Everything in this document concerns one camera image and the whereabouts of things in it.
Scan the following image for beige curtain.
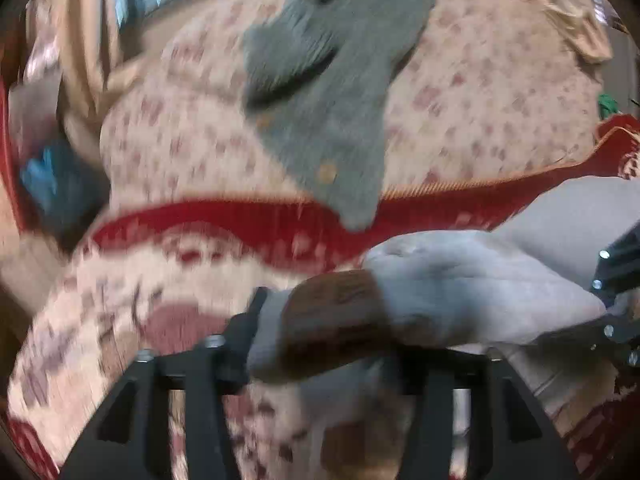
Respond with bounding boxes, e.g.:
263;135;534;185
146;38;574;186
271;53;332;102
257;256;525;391
30;0;147;133

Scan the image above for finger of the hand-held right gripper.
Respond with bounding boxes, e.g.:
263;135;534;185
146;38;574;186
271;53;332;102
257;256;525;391
537;309;640;372
591;226;640;295

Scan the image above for dark grey fleece garment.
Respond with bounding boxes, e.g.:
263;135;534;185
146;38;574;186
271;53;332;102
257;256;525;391
242;0;447;232

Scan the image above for green cloth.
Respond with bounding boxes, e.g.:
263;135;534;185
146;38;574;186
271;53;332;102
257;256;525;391
597;92;622;122

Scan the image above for blue packet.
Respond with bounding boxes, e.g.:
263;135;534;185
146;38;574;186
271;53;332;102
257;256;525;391
20;144;68;212

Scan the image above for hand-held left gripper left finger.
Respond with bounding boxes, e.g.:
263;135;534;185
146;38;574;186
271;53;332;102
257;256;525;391
59;287;271;480

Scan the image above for red floral plush blanket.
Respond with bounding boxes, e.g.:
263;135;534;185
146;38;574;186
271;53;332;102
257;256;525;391
4;114;640;480

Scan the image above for light grey fleece pants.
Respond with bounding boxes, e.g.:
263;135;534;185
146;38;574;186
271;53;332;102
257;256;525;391
247;176;640;411

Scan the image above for floral print bed sheet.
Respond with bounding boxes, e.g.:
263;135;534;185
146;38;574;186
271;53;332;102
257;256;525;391
99;0;607;211

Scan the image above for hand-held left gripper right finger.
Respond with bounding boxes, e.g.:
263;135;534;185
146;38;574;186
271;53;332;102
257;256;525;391
399;351;580;480

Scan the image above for beige cloth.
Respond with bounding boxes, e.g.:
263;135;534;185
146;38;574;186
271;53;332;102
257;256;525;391
479;0;615;65

